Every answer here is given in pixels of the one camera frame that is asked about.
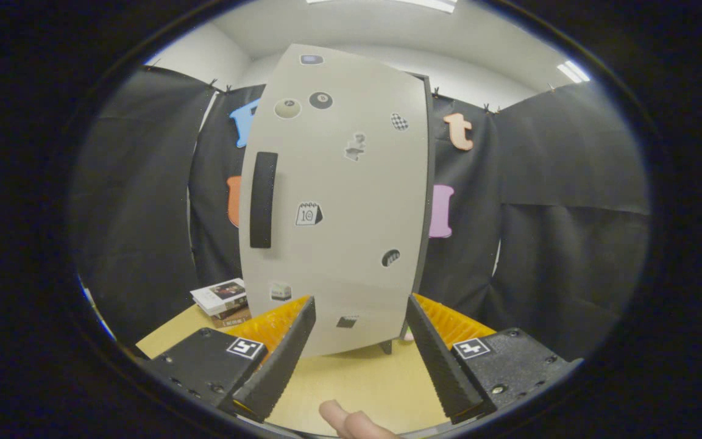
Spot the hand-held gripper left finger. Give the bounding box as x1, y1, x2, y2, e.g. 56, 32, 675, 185
141, 296, 317, 423

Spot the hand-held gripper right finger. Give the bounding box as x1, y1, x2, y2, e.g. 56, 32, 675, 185
406, 293, 583, 426

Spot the light grey shoe cabinet door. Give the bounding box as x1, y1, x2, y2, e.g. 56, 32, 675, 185
238, 44, 431, 357

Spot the black door handle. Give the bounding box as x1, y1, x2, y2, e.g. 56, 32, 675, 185
249, 151, 279, 249

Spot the dark grey shoe cabinet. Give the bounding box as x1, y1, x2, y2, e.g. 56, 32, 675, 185
378, 72, 437, 355

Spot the brown book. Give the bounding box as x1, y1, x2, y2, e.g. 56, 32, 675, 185
212, 308, 252, 329

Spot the dark book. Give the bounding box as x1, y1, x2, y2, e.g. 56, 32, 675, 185
208, 302, 249, 321

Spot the white book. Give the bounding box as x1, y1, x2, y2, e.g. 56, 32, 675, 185
190, 278, 248, 316

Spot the black backdrop cloth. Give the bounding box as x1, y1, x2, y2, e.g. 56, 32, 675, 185
71, 64, 650, 360

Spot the small ceiling light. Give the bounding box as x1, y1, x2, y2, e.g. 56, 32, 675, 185
556, 59, 590, 84

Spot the long ceiling light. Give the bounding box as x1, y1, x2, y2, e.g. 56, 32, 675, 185
305, 0, 458, 14

